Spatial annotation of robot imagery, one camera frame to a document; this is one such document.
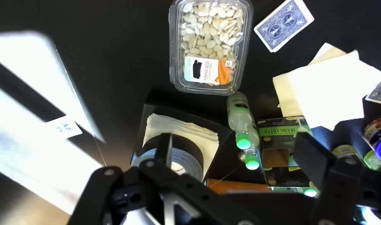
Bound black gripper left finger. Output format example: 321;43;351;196
66;133;257;225

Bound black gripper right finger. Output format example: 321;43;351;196
294;133;381;225

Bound dark bottle with green cap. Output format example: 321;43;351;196
301;187;320;199

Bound green cardboard bottle crate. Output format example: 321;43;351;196
256;117;321;198

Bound clear bottle with green cap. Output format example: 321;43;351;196
239;139;262;172
225;92;261;153

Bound tin with green lid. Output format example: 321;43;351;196
361;149;381;172

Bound tin with blue lid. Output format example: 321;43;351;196
362;116;381;164

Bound dark tape roll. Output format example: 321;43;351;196
132;134;206;182

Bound white paper napkins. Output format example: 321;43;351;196
272;42;381;132

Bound single blue playing card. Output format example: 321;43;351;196
365;67;381;107

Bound black box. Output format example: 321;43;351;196
131;87;237;186

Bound blue playing card deck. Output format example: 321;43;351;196
252;0;316;54

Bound clear plastic seed container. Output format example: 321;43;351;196
167;0;255;97

